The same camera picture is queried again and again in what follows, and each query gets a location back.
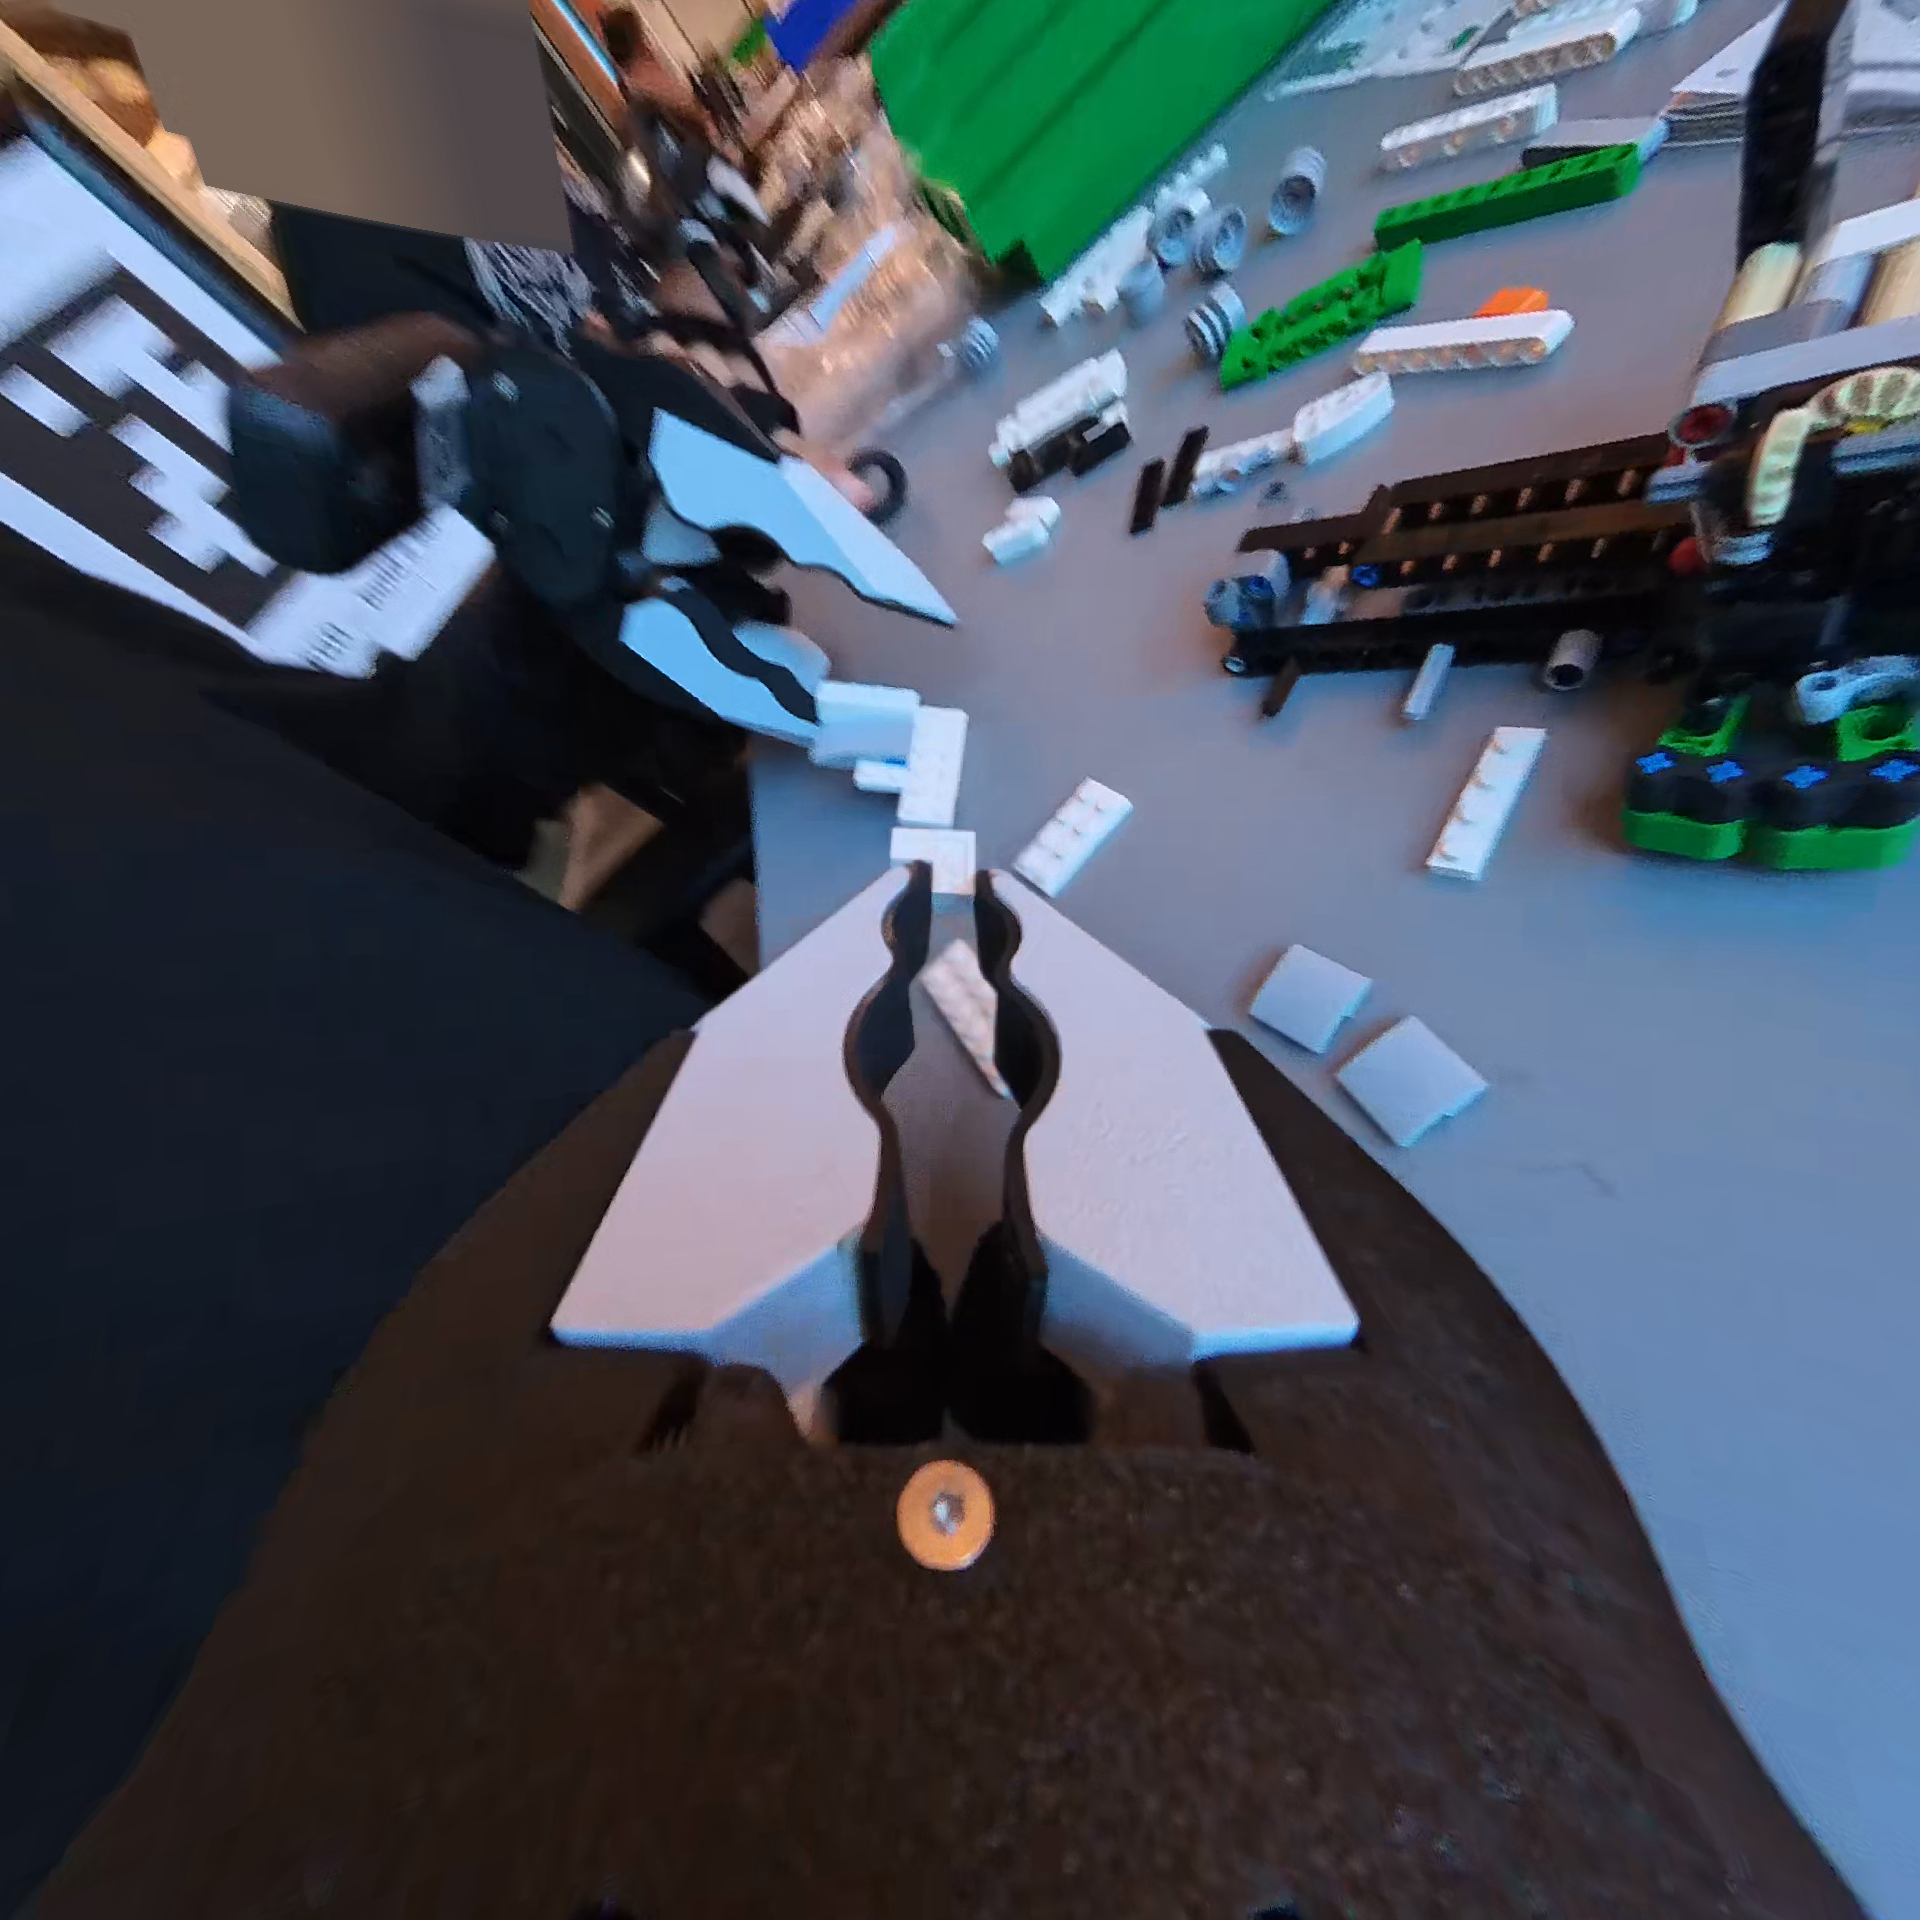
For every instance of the green lego beam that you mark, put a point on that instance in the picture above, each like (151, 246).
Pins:
(1509, 194)

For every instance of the green lego frame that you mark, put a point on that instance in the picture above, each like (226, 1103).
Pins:
(1320, 314)

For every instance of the black lego tyre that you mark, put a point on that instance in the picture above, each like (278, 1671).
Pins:
(859, 488)

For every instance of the person's torso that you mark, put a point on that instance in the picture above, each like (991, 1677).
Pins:
(225, 1201)

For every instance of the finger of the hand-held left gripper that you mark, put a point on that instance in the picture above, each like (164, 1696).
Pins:
(720, 669)
(811, 518)

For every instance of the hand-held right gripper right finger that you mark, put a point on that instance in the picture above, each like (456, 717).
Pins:
(1184, 1185)

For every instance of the grey lego wheel hub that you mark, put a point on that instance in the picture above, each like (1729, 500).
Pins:
(977, 344)
(1299, 189)
(1221, 241)
(1171, 232)
(1214, 321)

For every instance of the long white lego plate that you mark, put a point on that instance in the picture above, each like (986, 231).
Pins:
(1485, 803)

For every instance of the black lego beam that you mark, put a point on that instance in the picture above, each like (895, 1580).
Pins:
(1081, 459)

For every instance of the white medium lego beam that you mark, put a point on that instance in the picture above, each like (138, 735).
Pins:
(1058, 399)

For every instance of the white holed lego beam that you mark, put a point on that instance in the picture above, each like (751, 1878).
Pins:
(1545, 48)
(1470, 129)

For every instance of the framed marker sign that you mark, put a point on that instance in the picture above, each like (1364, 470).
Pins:
(120, 374)

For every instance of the white rounded lego liftarm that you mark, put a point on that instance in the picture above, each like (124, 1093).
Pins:
(1342, 420)

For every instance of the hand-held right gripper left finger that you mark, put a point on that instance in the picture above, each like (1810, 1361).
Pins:
(720, 1185)

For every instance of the light grey lego connector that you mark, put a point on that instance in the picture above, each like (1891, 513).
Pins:
(1244, 462)

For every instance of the green black lego subassembly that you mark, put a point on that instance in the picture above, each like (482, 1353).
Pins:
(1771, 811)

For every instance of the white long lego beam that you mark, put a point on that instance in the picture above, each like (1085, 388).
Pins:
(1463, 343)

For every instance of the white short lego beam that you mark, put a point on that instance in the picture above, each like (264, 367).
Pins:
(1023, 529)

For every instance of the cluster of white lego pieces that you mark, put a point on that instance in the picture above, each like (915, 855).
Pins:
(1111, 249)

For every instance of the orange lego piece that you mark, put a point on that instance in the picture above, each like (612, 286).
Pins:
(1510, 301)

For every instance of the green white leaflet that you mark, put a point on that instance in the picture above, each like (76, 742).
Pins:
(1394, 30)

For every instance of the green storage bin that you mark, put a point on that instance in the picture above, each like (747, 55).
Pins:
(1081, 104)

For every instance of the partly built lego truck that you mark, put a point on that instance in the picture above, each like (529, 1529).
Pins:
(1501, 541)

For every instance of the person's left forearm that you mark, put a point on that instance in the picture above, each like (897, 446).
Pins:
(524, 750)

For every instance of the black lego plate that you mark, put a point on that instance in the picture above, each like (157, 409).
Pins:
(1184, 469)
(1149, 495)

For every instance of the small grey lego connector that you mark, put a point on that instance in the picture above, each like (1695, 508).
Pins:
(1845, 687)

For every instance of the short white lego plate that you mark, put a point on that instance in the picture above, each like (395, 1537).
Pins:
(1073, 836)

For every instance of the dark grey lego beam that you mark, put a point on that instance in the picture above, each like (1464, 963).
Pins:
(1591, 140)

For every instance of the thin white lego plate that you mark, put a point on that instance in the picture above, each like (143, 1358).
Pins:
(961, 1004)

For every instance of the white blue lego assembly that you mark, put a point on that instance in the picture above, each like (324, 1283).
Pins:
(930, 765)

